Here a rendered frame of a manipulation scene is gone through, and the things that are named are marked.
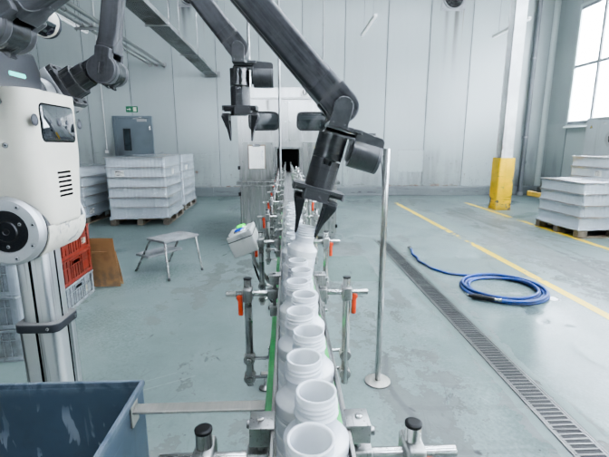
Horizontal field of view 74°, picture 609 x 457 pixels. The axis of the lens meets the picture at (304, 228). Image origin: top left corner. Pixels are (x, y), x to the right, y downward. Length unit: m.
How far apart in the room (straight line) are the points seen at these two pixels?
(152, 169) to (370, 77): 6.35
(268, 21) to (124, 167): 6.81
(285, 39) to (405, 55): 10.89
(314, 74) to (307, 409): 0.57
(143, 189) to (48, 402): 6.65
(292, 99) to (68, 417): 4.96
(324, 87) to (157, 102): 10.83
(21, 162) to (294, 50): 0.64
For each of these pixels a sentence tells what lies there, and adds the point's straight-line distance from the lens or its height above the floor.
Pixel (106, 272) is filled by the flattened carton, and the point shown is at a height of 0.15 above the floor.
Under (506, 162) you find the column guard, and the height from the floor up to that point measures 1.00.
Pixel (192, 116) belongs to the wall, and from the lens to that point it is 11.29.
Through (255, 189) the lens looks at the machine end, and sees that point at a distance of 5.54.
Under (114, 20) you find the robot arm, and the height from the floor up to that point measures 1.71.
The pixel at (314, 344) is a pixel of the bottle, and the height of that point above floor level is 1.16.
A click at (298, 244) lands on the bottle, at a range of 0.80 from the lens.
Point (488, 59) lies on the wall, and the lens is 12.41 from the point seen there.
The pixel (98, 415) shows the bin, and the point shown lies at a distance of 0.92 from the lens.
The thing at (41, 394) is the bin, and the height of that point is 0.93.
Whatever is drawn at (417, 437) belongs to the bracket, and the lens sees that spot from 0.46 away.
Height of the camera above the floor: 1.38
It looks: 12 degrees down
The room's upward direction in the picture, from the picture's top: straight up
